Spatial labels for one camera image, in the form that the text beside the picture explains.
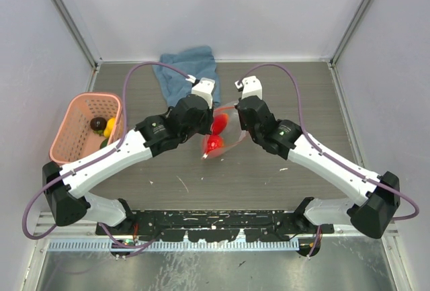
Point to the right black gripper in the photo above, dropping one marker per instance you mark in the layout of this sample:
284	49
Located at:
242	122

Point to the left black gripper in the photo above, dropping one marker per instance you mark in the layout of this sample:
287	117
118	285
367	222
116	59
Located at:
206	128

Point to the red yellow mango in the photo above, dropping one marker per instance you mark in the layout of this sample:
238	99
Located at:
220	123

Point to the red apple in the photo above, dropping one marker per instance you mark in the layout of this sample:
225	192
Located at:
214	142

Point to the clear orange zip bag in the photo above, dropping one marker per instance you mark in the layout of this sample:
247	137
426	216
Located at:
232	134

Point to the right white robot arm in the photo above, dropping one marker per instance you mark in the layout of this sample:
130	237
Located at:
371	199

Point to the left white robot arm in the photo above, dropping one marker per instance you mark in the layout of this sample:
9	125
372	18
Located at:
70	199

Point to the blue cloth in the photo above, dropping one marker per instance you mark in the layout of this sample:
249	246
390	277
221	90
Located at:
198	62

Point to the yellow pear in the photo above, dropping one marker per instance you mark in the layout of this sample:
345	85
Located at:
109	127

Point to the green fruit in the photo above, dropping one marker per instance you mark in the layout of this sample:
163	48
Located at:
104	143

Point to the dark brown fruit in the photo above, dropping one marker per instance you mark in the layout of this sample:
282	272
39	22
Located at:
98	125

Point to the pink plastic basket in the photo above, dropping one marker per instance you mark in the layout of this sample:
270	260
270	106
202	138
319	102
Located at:
75	139

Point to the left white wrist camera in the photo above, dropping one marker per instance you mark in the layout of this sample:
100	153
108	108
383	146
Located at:
203	88

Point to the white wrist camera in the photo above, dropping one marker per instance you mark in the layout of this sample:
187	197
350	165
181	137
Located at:
249	86
203	88

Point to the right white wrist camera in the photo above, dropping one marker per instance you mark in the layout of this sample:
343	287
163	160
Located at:
249	86

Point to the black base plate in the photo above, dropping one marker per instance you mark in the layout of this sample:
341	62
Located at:
215	226

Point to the grey slotted cable duct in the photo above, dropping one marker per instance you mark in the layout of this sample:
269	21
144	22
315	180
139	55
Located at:
69	245

